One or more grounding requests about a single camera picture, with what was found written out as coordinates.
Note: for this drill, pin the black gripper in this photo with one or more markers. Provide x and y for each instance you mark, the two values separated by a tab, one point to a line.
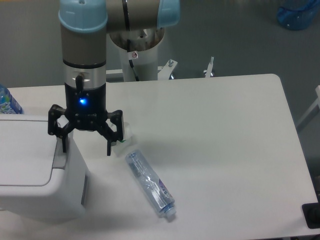
86	107

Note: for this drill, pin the white pedal trash can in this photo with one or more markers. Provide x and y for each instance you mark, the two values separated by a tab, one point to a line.
37	178

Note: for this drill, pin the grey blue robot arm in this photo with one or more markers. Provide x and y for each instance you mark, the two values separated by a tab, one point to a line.
135	26

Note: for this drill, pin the crumpled white plastic cup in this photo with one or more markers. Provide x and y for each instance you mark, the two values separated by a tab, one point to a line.
119	147

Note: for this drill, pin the blue labelled bottle at left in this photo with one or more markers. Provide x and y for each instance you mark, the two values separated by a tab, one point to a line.
8	104

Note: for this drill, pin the clear empty plastic bottle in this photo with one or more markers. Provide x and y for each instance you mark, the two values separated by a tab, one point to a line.
157	193

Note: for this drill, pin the large blue water jug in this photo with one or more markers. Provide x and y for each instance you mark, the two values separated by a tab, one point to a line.
296	15

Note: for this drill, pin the white furniture leg at right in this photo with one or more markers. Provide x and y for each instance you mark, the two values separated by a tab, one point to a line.
310	113

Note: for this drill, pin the black device at table edge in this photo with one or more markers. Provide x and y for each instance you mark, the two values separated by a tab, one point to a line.
311	213

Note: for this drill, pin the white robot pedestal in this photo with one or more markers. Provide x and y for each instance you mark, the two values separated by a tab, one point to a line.
139	65

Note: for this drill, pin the white base bracket frame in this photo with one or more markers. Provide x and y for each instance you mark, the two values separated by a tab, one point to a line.
165	72

